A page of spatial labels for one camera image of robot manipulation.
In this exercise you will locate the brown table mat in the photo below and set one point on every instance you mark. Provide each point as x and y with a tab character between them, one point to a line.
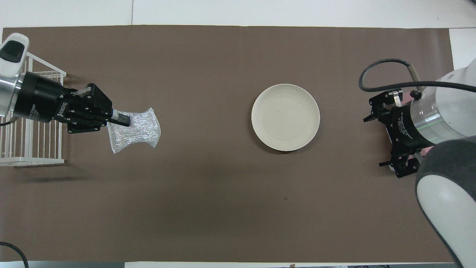
223	204

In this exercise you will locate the cream round plate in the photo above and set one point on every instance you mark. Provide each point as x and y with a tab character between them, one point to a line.
285	117

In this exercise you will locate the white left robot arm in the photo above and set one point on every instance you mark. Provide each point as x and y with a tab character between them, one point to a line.
5	69

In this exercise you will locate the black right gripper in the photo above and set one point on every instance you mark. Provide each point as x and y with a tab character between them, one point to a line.
407	126

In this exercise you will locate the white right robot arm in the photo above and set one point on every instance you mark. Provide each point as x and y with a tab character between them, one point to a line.
450	111

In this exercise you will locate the pink cup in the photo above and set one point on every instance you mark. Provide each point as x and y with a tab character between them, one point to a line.
427	150
408	97

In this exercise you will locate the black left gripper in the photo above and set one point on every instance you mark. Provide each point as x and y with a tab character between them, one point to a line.
41	98

